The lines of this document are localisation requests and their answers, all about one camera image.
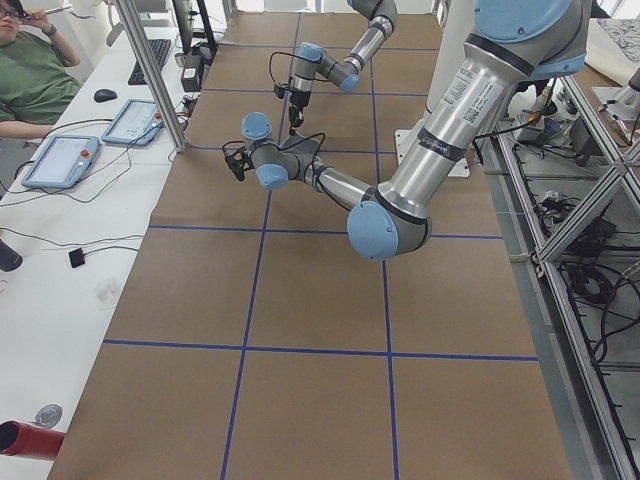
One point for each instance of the aluminium frame post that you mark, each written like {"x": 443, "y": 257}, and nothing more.
{"x": 139, "y": 43}

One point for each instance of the round metal desk grommet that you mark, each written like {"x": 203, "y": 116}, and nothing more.
{"x": 48, "y": 416}

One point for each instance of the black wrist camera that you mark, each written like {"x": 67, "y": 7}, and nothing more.
{"x": 280, "y": 90}

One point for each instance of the blue teach pendant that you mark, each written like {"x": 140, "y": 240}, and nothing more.
{"x": 136, "y": 125}
{"x": 63, "y": 161}

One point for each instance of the near blue teach pendant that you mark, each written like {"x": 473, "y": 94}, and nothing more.
{"x": 63, "y": 161}

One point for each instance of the red cylinder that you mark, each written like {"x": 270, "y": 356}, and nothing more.
{"x": 30, "y": 441}

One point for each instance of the small black square device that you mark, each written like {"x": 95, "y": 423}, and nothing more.
{"x": 77, "y": 257}

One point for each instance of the black computer mouse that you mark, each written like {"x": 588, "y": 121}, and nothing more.
{"x": 104, "y": 95}

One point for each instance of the aluminium frame rack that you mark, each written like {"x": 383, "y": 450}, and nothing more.
{"x": 568, "y": 203}

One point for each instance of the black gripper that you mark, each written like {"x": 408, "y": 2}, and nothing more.
{"x": 241, "y": 159}
{"x": 299, "y": 101}

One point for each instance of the person in green shirt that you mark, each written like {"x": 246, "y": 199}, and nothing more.
{"x": 36, "y": 88}

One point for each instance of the far blue teach pendant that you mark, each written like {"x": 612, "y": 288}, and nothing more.
{"x": 136, "y": 125}

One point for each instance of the black power adapter box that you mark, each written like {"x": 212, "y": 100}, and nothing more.
{"x": 192, "y": 73}

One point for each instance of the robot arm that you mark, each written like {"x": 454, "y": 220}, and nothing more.
{"x": 312, "y": 60}
{"x": 510, "y": 42}

